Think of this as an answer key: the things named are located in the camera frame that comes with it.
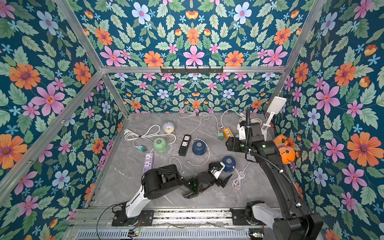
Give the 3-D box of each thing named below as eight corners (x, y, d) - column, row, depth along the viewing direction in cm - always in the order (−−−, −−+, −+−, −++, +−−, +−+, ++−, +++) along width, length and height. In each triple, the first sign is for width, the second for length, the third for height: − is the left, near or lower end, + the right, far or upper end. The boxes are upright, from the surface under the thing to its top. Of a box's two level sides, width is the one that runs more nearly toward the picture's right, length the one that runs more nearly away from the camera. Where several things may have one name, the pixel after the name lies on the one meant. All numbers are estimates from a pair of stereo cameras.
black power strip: (178, 155, 98) (177, 153, 96) (185, 135, 108) (184, 133, 106) (185, 156, 97) (185, 154, 95) (192, 137, 107) (191, 134, 105)
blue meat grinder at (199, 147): (191, 156, 97) (190, 147, 89) (196, 147, 102) (196, 138, 93) (202, 160, 95) (202, 152, 87) (207, 151, 100) (207, 142, 91)
